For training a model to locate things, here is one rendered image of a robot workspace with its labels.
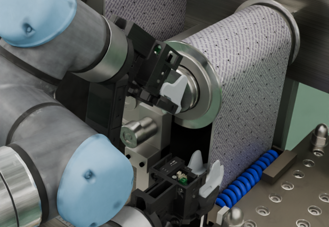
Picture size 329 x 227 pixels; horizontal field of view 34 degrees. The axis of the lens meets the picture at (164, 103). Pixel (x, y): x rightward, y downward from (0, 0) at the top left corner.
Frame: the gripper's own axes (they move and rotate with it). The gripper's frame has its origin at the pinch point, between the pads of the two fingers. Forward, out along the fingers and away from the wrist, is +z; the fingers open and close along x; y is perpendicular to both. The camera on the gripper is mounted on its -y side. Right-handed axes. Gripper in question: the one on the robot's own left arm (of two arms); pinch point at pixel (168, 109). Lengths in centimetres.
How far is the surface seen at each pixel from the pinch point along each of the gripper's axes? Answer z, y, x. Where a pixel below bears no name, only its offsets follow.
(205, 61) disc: -2.3, 8.7, -3.4
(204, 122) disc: 4.5, 0.6, -4.5
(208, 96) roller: 0.8, 4.4, -4.9
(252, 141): 23.5, 1.9, -5.8
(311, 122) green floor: 231, 34, 45
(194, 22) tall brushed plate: 30.8, 20.8, 21.7
